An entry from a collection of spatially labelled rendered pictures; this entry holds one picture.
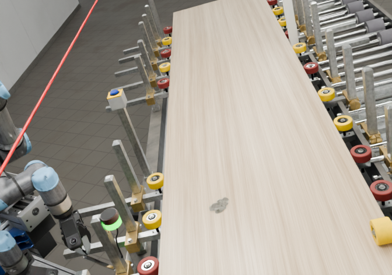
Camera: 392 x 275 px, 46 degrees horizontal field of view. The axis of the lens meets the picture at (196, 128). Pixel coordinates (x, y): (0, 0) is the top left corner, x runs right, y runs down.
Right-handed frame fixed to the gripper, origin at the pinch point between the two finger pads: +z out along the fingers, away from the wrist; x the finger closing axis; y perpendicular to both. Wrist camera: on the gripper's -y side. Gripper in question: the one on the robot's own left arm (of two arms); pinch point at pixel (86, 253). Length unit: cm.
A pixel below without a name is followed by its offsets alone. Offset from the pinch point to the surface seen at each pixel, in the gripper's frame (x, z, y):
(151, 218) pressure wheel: -25.6, 10.7, 14.9
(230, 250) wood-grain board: -45, 11, -19
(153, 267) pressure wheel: -19.2, 10.2, -10.2
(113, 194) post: -16.1, -2.7, 21.8
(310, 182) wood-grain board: -86, 11, -6
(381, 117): -141, 20, 20
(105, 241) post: -8.0, -2.6, -1.8
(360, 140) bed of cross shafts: -121, 17, 9
